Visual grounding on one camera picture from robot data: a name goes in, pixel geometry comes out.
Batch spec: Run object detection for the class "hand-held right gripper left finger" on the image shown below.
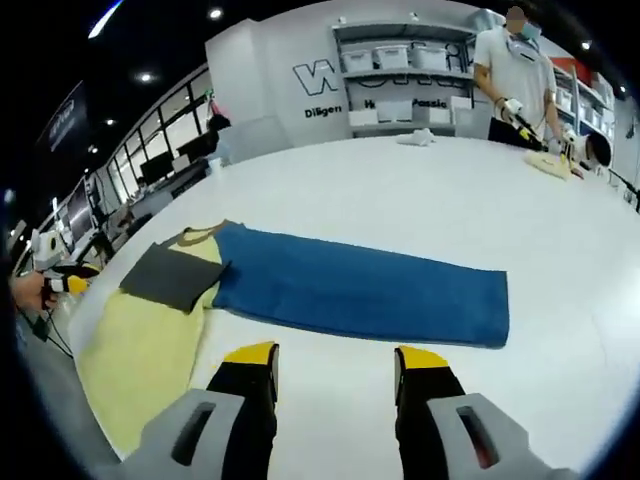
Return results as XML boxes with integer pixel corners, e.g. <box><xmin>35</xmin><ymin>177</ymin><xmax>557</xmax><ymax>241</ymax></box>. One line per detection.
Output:
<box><xmin>119</xmin><ymin>341</ymin><xmax>281</xmax><ymax>480</ymax></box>

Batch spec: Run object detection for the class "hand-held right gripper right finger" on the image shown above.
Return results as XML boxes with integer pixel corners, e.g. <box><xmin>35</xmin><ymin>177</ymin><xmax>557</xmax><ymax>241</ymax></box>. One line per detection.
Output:
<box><xmin>392</xmin><ymin>344</ymin><xmax>581</xmax><ymax>480</ymax></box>

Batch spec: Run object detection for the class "yellow blue grey garment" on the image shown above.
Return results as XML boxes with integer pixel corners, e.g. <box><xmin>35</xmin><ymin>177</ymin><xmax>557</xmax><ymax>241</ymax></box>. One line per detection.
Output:
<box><xmin>74</xmin><ymin>218</ymin><xmax>512</xmax><ymax>459</ymax></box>

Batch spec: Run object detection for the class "person's left hand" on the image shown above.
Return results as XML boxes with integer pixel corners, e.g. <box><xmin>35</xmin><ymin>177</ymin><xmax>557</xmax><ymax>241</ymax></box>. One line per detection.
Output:
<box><xmin>10</xmin><ymin>272</ymin><xmax>59</xmax><ymax>314</ymax></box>

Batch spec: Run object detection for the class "black desk monitor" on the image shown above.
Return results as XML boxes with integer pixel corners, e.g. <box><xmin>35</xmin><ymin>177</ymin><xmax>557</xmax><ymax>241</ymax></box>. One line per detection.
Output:
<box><xmin>139</xmin><ymin>153</ymin><xmax>174</xmax><ymax>182</ymax></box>

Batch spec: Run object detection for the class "white crumpled cloth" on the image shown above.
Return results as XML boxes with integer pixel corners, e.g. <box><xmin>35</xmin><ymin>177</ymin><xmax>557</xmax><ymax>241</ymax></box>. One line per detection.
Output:
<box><xmin>397</xmin><ymin>127</ymin><xmax>437</xmax><ymax>147</ymax></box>

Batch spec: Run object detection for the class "cream folded cloth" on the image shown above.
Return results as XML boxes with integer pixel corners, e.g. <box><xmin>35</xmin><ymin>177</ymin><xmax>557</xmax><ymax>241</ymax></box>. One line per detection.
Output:
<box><xmin>523</xmin><ymin>151</ymin><xmax>576</xmax><ymax>181</ymax></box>

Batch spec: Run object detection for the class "black tripod stand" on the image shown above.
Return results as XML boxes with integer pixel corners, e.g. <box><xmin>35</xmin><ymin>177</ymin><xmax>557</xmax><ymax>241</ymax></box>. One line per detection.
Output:
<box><xmin>607</xmin><ymin>167</ymin><xmax>640</xmax><ymax>214</ymax></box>

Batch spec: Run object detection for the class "grey metal shelf rack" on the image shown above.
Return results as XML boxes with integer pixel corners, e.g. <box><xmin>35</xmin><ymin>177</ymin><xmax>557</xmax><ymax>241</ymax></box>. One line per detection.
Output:
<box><xmin>332</xmin><ymin>22</ymin><xmax>481</xmax><ymax>140</ymax></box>

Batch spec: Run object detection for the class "white lidded storage bin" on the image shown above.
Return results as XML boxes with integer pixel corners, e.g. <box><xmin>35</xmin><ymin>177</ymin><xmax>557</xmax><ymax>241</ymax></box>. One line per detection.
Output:
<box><xmin>342</xmin><ymin>48</ymin><xmax>375</xmax><ymax>72</ymax></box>
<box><xmin>374</xmin><ymin>45</ymin><xmax>411</xmax><ymax>70</ymax></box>
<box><xmin>412</xmin><ymin>47</ymin><xmax>449</xmax><ymax>70</ymax></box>

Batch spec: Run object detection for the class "white shelf rack with bins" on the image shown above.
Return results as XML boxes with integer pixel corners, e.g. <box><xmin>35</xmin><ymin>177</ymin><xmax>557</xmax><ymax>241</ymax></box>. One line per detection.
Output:
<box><xmin>554</xmin><ymin>62</ymin><xmax>617</xmax><ymax>144</ymax></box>

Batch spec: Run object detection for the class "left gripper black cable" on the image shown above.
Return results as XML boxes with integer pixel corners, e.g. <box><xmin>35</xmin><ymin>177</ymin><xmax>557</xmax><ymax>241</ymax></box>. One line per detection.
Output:
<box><xmin>17</xmin><ymin>299</ymin><xmax>76</xmax><ymax>359</ymax></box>

